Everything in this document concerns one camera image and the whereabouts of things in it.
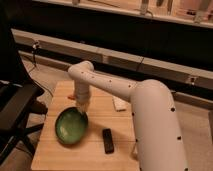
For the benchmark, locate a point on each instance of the green ceramic bowl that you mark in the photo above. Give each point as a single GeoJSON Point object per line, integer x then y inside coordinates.
{"type": "Point", "coordinates": [71, 125]}

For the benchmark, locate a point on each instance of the orange carrot toy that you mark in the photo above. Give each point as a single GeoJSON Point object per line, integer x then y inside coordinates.
{"type": "Point", "coordinates": [71, 97]}

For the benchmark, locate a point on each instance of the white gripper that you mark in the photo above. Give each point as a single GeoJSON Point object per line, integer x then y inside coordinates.
{"type": "Point", "coordinates": [82, 102]}

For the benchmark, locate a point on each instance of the black remote control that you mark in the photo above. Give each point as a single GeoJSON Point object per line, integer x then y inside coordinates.
{"type": "Point", "coordinates": [108, 141]}

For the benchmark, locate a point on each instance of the white rectangular block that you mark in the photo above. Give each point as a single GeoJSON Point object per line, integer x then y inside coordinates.
{"type": "Point", "coordinates": [119, 104]}

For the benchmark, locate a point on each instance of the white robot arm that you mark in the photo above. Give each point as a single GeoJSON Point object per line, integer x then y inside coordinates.
{"type": "Point", "coordinates": [158, 135]}

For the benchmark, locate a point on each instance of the black office chair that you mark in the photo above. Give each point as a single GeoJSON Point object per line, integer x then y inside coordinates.
{"type": "Point", "coordinates": [16, 103]}

